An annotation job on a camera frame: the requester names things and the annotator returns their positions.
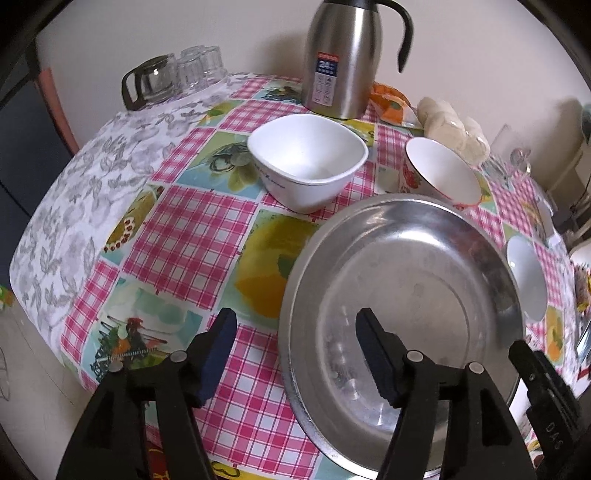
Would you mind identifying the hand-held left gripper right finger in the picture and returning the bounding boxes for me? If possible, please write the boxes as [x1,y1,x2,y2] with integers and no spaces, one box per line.
[355,308,539,480]

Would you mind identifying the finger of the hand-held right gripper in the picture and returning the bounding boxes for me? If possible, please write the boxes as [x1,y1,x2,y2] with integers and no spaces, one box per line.
[508,339,566,407]

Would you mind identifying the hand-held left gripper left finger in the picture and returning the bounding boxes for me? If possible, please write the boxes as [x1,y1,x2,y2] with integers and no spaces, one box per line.
[55,307,238,480]

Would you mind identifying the round steel plate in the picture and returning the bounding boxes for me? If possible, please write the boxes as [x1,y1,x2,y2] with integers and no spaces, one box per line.
[277,194,527,480]

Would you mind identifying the floral red-rimmed bowl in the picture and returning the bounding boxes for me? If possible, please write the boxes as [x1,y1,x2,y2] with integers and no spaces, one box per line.
[404,137,484,210]

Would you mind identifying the white square bowl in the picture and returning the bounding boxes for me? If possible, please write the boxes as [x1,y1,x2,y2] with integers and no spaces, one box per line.
[246,113,369,214]

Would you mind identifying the small white round bowl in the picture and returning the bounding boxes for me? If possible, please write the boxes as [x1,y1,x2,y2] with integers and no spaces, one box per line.
[505,235,549,323]

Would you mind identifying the pink chequered fruit tablecloth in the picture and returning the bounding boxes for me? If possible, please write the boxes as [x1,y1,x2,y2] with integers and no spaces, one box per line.
[60,74,580,480]

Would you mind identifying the white slim object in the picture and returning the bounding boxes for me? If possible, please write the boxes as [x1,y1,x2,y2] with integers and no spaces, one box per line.
[537,198,556,241]

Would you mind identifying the grey floral cloth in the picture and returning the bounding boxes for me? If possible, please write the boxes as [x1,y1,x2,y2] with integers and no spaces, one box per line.
[10,74,245,352]

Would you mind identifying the clear glass mug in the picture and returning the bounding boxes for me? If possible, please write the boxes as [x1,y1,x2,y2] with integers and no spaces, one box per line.
[480,124,532,181]

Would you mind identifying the bag of white steamed buns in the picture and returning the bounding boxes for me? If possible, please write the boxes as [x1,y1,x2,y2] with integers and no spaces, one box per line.
[417,97,491,163]

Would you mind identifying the orange snack packet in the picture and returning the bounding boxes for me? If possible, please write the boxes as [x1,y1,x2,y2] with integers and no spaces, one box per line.
[369,82,421,127]

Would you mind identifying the reddish wooden chair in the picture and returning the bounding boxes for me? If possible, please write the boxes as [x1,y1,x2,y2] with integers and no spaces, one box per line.
[34,67,81,155]

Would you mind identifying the stainless steel thermos jug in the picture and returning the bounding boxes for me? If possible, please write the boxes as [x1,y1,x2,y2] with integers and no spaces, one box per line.
[301,0,414,120]

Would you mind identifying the glass coffee pot black handle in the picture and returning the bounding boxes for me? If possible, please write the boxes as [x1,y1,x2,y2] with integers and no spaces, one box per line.
[121,54,178,110]

